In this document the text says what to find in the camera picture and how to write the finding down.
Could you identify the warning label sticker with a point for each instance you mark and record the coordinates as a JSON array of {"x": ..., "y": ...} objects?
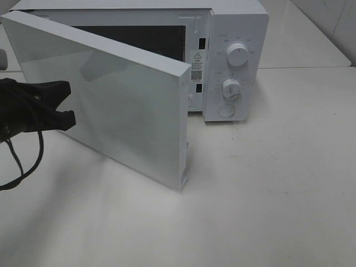
[{"x": 197, "y": 60}]

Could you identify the white microwave oven body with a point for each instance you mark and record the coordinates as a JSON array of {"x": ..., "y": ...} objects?
[{"x": 165, "y": 35}]

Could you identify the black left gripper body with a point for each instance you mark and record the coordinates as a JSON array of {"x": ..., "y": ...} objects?
[{"x": 16, "y": 116}]

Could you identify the white microwave door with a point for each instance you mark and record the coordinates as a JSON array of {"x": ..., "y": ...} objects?
[{"x": 130, "y": 104}]

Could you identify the lower white microwave knob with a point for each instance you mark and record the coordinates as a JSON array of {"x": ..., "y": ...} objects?
[{"x": 231, "y": 88}]

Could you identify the round white door release button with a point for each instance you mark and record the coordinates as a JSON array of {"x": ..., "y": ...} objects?
[{"x": 226, "y": 111}]

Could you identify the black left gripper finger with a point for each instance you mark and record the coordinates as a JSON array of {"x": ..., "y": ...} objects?
[
  {"x": 52, "y": 120},
  {"x": 51, "y": 94}
]

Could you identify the white microwave knob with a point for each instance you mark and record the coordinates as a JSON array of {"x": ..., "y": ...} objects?
[
  {"x": 231, "y": 88},
  {"x": 237, "y": 53}
]

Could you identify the upper white microwave knob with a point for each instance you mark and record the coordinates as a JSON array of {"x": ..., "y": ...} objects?
[{"x": 237, "y": 53}]

